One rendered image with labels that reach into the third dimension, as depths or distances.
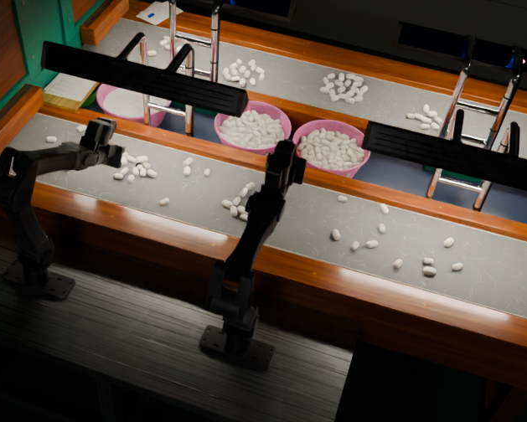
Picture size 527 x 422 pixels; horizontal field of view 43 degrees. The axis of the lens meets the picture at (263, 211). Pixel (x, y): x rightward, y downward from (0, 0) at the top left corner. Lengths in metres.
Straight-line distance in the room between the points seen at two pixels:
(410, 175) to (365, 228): 0.39
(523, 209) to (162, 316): 1.26
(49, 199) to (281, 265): 0.72
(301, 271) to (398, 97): 0.98
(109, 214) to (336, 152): 0.80
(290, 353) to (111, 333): 0.48
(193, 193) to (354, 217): 0.51
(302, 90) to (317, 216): 0.65
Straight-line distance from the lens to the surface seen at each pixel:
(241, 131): 2.36
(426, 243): 2.11
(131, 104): 2.47
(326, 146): 2.35
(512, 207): 2.43
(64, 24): 2.57
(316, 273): 1.91
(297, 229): 2.04
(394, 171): 2.41
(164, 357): 1.84
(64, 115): 2.40
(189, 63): 2.12
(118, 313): 1.92
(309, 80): 2.64
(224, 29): 2.84
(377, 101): 2.59
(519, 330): 1.97
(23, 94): 2.35
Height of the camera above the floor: 2.24
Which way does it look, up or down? 46 degrees down
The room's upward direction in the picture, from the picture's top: 7 degrees clockwise
